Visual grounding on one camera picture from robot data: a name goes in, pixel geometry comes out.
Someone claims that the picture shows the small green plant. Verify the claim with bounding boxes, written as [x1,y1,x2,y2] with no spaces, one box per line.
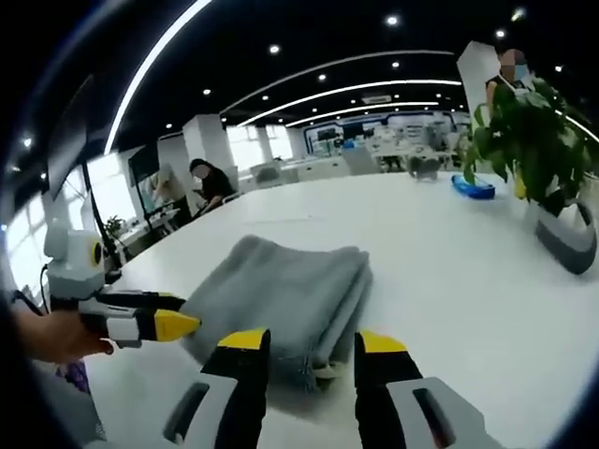
[103,214,125,239]

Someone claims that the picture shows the dark wall screen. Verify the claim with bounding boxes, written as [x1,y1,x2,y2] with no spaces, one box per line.
[126,142,161,186]

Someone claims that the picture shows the person's left hand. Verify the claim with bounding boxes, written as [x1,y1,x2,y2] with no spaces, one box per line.
[8,306,116,365]

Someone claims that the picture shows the black cable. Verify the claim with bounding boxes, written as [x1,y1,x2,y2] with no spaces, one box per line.
[11,264,52,319]

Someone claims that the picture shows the purple cloth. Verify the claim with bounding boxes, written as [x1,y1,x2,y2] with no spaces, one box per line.
[55,357,91,395]

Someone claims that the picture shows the grey white plant pot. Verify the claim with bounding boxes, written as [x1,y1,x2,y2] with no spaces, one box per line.
[523,198,597,276]

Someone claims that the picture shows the blue tray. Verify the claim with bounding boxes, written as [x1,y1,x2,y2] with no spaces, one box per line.
[450,174,497,201]

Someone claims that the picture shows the grey towel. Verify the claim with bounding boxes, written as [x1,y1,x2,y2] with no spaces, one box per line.
[180,234,374,394]

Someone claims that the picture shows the small grey object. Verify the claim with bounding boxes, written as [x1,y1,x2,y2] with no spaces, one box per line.
[405,156,441,183]

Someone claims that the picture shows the green potted plant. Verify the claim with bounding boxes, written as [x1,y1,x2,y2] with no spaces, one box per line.
[460,77,598,217]

